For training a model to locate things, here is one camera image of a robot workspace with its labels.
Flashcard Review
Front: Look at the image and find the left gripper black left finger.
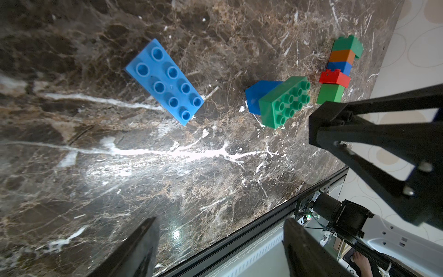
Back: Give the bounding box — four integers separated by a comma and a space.
90, 217, 160, 277

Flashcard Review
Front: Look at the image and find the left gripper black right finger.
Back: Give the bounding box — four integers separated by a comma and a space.
283, 218, 351, 277

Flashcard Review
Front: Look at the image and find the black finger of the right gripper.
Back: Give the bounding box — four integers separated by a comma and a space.
309, 85, 443, 229

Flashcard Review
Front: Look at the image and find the green small lego brick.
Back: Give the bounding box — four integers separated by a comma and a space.
316, 84, 345, 105

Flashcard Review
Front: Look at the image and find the red long lego brick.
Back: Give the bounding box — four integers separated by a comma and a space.
320, 69, 351, 88

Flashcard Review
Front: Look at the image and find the blue small lego brick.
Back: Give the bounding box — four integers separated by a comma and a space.
326, 62, 353, 76
245, 80, 283, 115

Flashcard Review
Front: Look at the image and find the green long lego brick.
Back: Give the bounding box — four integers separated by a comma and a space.
332, 35, 364, 58
258, 76, 311, 129

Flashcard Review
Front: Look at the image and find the orange small lego brick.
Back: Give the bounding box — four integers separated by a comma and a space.
329, 50, 355, 65

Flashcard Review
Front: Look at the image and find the blue small lego brick front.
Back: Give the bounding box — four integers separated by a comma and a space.
245, 80, 283, 115

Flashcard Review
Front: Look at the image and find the light blue long lego brick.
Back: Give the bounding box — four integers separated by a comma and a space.
125, 39, 204, 126

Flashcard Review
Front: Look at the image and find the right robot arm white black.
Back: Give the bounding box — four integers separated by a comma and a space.
309, 85, 443, 277

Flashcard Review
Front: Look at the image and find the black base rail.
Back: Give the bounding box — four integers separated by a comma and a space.
161, 166, 349, 277

